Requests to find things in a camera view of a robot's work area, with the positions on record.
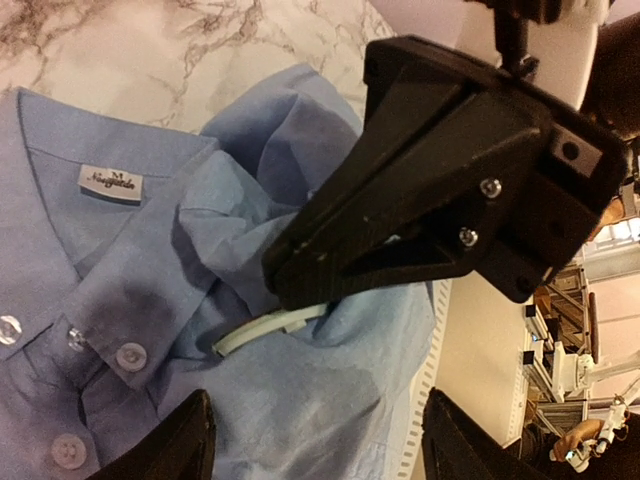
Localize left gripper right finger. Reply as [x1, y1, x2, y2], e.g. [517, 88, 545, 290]
[422, 388, 545, 480]

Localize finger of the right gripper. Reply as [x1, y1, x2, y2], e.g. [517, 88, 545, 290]
[263, 79, 474, 295]
[275, 124, 541, 310]

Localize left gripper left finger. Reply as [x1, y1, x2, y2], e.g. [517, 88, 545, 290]
[91, 389, 216, 480]

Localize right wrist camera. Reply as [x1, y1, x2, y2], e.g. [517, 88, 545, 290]
[462, 0, 616, 76]

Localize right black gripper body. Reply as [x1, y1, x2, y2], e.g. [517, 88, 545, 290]
[365, 36, 629, 303]

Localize blue button-up shirt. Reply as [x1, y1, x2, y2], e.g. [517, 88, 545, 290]
[1, 65, 434, 479]

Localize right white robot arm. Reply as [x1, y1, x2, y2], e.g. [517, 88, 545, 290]
[262, 1, 632, 309]

